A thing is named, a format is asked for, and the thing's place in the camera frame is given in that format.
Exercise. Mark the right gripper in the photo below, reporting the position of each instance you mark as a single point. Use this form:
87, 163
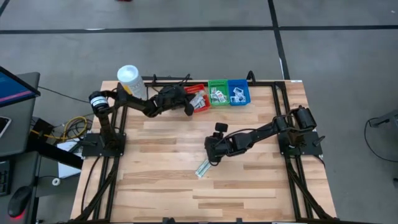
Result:
230, 144

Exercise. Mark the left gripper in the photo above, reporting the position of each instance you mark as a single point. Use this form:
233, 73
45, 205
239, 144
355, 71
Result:
171, 98

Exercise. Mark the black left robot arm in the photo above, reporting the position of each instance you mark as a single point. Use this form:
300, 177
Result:
133, 101

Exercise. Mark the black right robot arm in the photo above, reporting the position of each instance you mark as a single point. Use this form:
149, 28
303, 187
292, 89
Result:
267, 130

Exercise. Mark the red plastic basket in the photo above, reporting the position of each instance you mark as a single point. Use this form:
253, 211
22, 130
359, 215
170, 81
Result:
207, 105

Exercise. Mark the green plastic basket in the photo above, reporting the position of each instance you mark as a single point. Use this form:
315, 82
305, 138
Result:
219, 83

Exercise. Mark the blue plastic basket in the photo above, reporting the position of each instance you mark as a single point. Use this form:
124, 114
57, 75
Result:
237, 83

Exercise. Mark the white paper sheet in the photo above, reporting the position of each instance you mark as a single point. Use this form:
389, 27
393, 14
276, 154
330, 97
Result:
66, 161

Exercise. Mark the black cart beam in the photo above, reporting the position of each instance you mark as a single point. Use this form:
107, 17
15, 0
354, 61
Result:
56, 152

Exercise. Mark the white tape roll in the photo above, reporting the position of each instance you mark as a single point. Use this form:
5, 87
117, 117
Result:
56, 180

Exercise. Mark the grey side desk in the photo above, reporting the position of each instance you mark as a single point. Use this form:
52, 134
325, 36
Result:
46, 199

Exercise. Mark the grey chair base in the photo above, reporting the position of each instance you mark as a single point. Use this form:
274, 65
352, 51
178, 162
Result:
385, 119

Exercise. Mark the monitor with blue screen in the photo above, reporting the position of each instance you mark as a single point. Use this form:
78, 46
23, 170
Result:
12, 87

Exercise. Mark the smartphone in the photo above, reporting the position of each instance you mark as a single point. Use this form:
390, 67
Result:
3, 126

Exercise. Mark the black computer mouse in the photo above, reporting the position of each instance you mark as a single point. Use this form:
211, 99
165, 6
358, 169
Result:
18, 200

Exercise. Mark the black keyboard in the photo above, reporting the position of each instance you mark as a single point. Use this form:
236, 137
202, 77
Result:
3, 180

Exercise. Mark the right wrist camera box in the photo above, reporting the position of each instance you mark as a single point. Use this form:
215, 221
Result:
221, 127

